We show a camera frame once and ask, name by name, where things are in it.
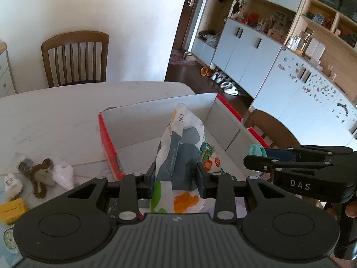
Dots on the white tooth plush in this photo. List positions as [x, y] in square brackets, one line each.
[63, 174]

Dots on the pile of bags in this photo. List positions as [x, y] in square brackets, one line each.
[209, 37]

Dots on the white drawer chest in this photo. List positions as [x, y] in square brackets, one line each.
[5, 69]

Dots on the red cardboard box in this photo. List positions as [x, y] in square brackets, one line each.
[134, 128]

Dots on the row of grey shoes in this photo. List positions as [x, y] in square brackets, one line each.
[226, 83]

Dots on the small yellow box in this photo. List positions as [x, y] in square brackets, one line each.
[12, 208]

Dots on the teal round plastic toy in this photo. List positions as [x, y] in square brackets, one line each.
[255, 150]

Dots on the group of glass jars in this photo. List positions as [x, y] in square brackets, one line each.
[298, 44]

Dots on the red toy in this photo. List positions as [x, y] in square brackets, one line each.
[253, 18]

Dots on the person's right hand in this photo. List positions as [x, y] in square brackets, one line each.
[352, 210]

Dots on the slatted wooden chair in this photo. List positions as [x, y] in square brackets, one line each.
[274, 129]
[75, 37]

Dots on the small grey metal clip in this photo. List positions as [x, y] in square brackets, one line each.
[25, 165]

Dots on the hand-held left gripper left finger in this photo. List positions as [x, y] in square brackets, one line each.
[151, 189]

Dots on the cartoon printed packet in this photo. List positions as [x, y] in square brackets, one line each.
[210, 159]

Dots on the light blue wall cabinet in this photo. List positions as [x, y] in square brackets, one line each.
[242, 53]

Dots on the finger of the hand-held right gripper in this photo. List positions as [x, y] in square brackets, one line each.
[267, 164]
[279, 152]

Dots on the white plush badge toy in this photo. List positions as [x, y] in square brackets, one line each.
[11, 185]

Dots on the dark brown door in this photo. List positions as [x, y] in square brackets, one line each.
[185, 33]

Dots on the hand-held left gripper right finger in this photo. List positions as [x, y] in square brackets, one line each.
[201, 184]

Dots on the pair of white slippers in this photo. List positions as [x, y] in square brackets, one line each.
[190, 57]

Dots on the patterned door mat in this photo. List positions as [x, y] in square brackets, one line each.
[175, 58]

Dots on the printed white plastic bag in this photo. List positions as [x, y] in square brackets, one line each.
[173, 156]

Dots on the wooden toy board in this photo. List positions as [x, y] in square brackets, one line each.
[277, 26]

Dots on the white storage container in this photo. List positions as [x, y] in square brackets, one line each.
[314, 48]

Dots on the pair of orange slippers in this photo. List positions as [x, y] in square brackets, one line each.
[206, 71]

